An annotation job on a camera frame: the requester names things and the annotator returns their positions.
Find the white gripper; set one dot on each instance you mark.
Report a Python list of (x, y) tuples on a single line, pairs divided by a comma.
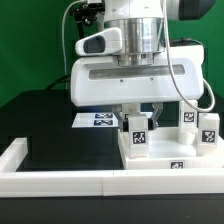
[(97, 78)]

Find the white square table top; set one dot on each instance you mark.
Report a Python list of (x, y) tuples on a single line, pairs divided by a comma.
[(165, 152)]

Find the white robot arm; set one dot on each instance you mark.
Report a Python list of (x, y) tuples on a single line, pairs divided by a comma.
[(132, 60)]

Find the white sheet with tags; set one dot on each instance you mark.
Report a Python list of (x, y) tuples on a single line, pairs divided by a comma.
[(98, 119)]

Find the white U-shaped obstacle fence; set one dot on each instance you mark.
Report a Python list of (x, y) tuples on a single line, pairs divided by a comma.
[(100, 183)]

